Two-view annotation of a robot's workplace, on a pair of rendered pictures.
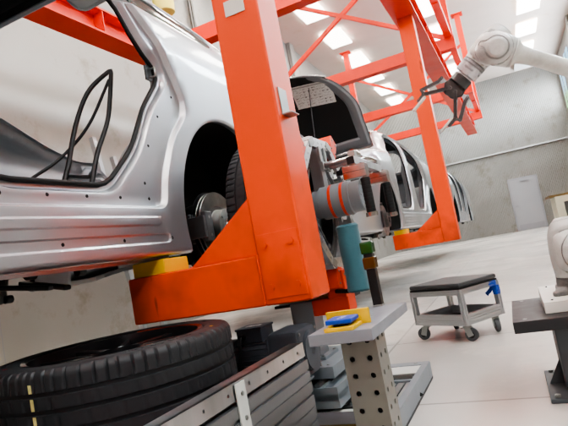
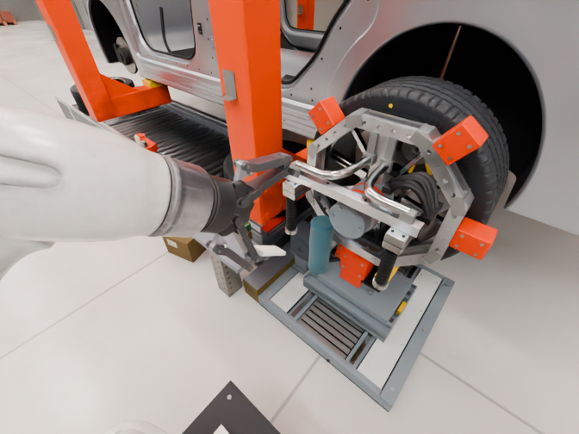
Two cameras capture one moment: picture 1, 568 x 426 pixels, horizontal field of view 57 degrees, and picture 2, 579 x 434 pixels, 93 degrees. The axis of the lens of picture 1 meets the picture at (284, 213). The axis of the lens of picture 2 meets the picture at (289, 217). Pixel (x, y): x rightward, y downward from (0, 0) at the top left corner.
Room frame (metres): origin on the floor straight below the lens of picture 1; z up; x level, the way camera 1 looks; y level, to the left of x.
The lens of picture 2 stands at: (2.13, -0.99, 1.42)
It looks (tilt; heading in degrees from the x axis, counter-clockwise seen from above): 41 degrees down; 107
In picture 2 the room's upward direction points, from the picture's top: straight up
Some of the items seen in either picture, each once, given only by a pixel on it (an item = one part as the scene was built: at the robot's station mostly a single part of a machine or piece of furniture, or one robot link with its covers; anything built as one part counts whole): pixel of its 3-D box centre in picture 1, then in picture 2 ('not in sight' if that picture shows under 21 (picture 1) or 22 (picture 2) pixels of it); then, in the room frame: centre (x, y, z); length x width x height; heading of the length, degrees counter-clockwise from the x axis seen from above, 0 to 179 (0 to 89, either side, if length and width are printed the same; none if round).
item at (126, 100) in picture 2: not in sight; (135, 87); (0.04, 1.09, 0.69); 0.52 x 0.17 x 0.35; 66
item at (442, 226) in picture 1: (405, 133); not in sight; (5.62, -1.46, 1.75); 0.68 x 0.16 x 2.45; 66
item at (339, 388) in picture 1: (317, 380); (358, 285); (2.22, -0.01, 0.13); 0.50 x 0.36 x 0.10; 156
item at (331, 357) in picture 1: (310, 334); (368, 265); (2.24, -0.02, 0.32); 0.40 x 0.30 x 0.28; 156
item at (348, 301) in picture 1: (332, 291); (360, 259); (2.19, -0.14, 0.48); 0.16 x 0.12 x 0.17; 66
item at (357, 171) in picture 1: (355, 171); (297, 184); (1.94, -0.29, 0.93); 0.09 x 0.05 x 0.05; 66
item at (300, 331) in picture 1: (264, 372); (321, 237); (1.97, 0.18, 0.26); 0.42 x 0.18 x 0.35; 66
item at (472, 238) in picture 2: not in sight; (472, 238); (2.46, -0.30, 0.85); 0.09 x 0.08 x 0.07; 156
